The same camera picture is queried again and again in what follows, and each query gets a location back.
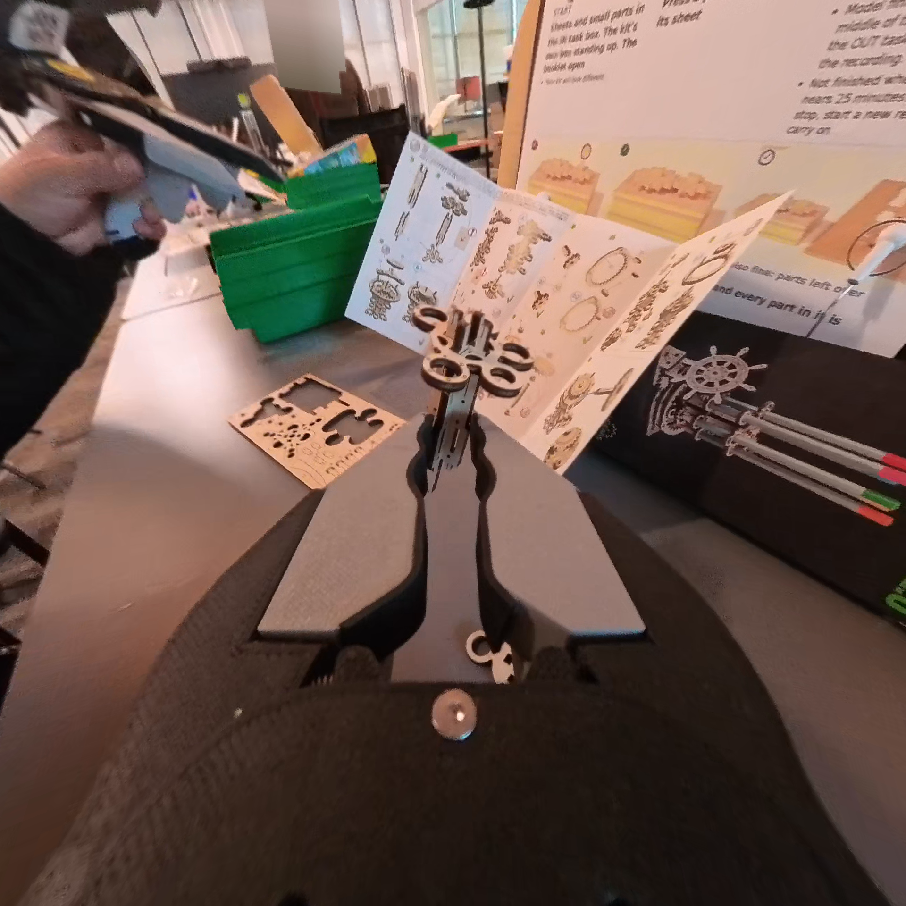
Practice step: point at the colourful cardboard box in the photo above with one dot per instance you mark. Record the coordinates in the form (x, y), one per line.
(333, 157)

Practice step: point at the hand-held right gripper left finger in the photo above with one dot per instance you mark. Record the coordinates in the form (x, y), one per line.
(340, 552)

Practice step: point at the folded instruction booklet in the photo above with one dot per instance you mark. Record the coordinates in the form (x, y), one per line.
(509, 283)

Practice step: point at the person's left hand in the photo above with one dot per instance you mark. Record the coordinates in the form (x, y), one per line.
(56, 191)

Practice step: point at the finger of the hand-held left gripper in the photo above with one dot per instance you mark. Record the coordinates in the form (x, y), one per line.
(205, 177)

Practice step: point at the person's left forearm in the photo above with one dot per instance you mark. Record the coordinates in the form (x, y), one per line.
(49, 318)

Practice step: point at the instruction poster board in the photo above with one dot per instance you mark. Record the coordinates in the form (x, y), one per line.
(708, 99)

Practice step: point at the punched-out wooden sheet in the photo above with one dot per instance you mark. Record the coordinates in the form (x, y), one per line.
(318, 428)

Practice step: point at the black kit box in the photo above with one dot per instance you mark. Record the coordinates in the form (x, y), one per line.
(778, 453)

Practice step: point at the brown cardboard piece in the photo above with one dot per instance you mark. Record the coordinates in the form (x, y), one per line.
(283, 113)

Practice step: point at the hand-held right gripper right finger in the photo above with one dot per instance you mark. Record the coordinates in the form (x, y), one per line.
(559, 559)

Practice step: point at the black floor lamp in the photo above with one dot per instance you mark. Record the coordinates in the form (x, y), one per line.
(481, 78)

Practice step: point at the wooden model assembly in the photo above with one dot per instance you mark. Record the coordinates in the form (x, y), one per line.
(467, 368)

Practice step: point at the small loose wooden part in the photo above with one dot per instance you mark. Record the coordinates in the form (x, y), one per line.
(492, 655)

